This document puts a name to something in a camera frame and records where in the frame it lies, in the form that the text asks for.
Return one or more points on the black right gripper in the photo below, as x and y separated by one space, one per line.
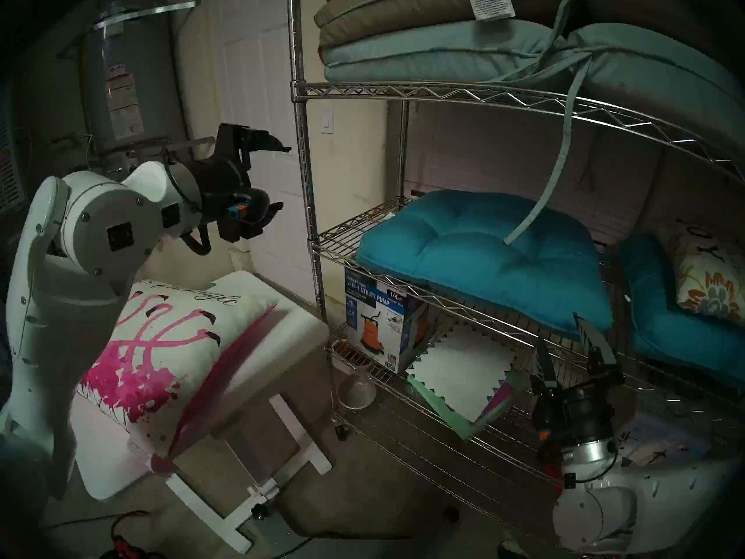
576 415

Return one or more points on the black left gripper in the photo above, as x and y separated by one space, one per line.
224 185

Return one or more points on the utility pump cardboard box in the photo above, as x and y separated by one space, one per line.
372 313

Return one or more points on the white wall light switch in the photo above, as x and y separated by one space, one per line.
327 120

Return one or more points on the white paper with zigzag edge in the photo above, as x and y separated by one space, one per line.
460 371

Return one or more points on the light blue seat cushion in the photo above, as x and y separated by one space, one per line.
442 51

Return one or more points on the printed box with Chinese characters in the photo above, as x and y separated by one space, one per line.
669 441

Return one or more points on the light blue cushion with ties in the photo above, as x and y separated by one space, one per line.
652 74

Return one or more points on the purple paper sheet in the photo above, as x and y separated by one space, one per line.
497 403

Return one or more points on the floral print throw pillow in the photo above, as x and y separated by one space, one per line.
710 278

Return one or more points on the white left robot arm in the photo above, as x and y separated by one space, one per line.
58 301

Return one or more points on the clear glass bowl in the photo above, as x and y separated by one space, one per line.
356 392

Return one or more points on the grey furnace cabinet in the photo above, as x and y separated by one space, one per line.
9 173

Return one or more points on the green paper folder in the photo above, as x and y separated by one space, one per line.
436 406

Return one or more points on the pink flamingo throw cushion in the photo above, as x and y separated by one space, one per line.
163 354

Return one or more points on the white folding table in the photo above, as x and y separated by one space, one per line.
291 331

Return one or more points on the teal tufted seat cushion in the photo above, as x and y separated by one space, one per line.
477 255
669 331

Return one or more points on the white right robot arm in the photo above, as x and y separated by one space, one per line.
640 505

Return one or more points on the black caster wheel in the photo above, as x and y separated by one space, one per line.
341 431

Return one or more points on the grey water heater tank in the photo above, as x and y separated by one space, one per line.
128 69

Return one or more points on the white panel door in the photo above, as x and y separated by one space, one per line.
256 69

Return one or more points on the tan seat cushion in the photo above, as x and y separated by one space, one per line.
657 10
407 4

